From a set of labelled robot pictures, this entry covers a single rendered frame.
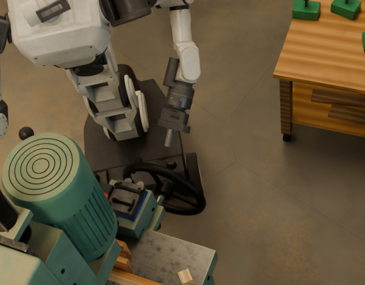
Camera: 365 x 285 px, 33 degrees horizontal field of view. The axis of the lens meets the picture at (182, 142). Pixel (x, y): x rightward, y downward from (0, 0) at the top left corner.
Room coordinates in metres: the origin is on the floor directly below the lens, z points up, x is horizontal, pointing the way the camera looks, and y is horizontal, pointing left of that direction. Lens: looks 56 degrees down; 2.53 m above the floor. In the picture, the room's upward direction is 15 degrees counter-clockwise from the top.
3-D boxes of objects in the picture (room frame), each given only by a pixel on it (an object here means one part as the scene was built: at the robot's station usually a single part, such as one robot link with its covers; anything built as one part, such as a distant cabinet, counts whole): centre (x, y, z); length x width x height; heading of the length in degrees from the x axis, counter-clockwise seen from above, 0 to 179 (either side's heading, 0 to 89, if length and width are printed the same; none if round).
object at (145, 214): (0.92, 0.22, 0.91); 0.15 x 0.14 x 0.09; 55
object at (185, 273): (0.66, 0.09, 0.92); 0.04 x 0.03 x 0.04; 8
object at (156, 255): (0.85, 0.27, 0.87); 0.61 x 0.30 x 0.06; 55
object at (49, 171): (0.74, 0.29, 1.35); 0.18 x 0.18 x 0.31
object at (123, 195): (0.93, 0.22, 0.99); 0.13 x 0.11 x 0.06; 55
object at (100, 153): (1.74, 0.23, 0.19); 0.64 x 0.52 x 0.33; 175
